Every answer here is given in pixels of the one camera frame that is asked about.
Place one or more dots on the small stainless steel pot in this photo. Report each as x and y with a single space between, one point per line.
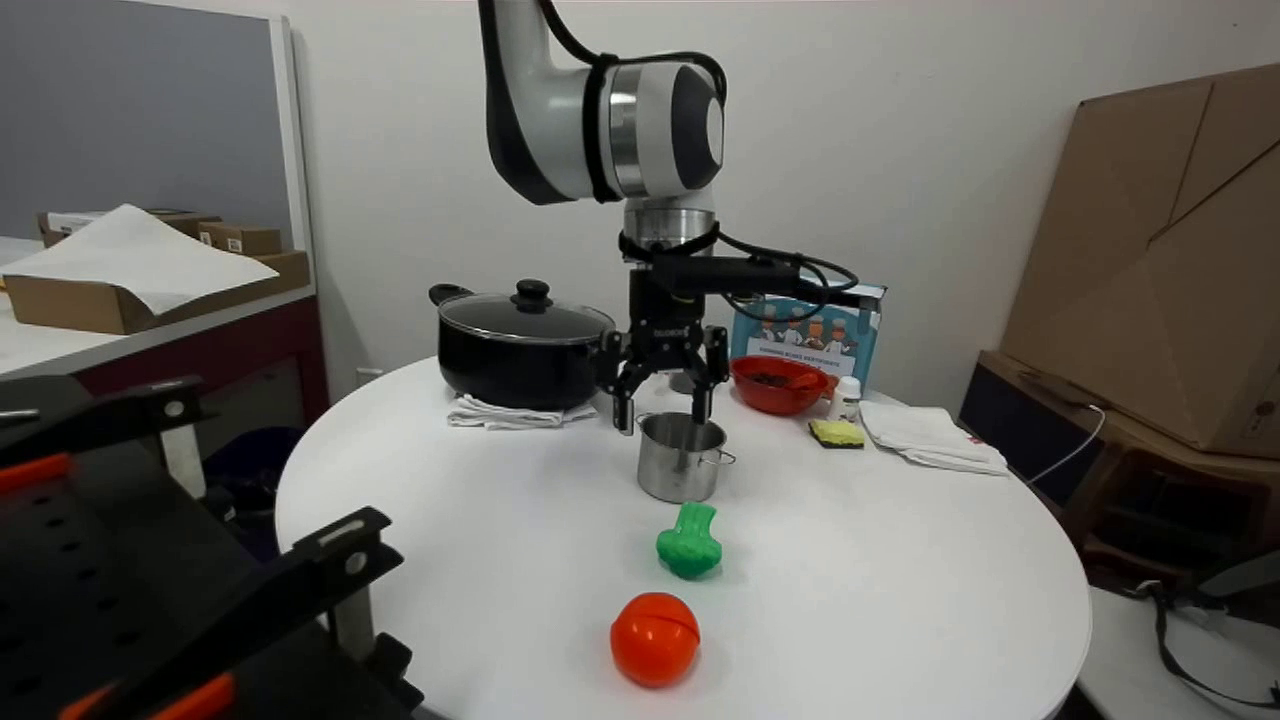
675 470

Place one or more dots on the red bowl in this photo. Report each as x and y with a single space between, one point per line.
780 387

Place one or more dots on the desk with red-brown front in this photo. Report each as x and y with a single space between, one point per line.
202 355

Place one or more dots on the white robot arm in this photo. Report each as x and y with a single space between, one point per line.
560 114

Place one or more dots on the small white bottle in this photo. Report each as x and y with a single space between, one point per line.
848 399

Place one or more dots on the green toy broccoli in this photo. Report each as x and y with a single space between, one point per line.
688 546

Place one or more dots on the blue printed carton box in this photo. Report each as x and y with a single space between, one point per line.
834 325

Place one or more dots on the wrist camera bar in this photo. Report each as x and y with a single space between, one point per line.
744 277

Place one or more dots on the flat cardboard tray box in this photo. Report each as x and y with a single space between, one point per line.
95 306

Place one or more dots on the orange toy tomato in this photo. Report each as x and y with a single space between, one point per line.
653 642

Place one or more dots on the black metal stand frame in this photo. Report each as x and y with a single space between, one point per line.
174 603

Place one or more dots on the dark brown wooden cabinet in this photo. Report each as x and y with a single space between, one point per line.
1132 504

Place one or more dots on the small cardboard box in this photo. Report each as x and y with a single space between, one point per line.
227 237

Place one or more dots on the white paper sheet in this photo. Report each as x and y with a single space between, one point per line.
135 258

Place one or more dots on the grey board with white frame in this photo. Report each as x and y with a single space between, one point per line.
135 107

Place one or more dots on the large brown cardboard box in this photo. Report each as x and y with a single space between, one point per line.
1160 264

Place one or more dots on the large black cooking pot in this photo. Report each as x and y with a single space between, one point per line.
514 364

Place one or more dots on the yellow green sponge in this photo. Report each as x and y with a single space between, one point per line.
839 435

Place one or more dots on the crumpled white towel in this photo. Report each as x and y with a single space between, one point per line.
934 436

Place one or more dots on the white cloth under black pot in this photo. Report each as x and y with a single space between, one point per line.
514 414

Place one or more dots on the black glass pot lid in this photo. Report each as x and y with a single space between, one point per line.
530 312

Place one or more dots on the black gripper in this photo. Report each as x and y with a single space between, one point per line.
664 306

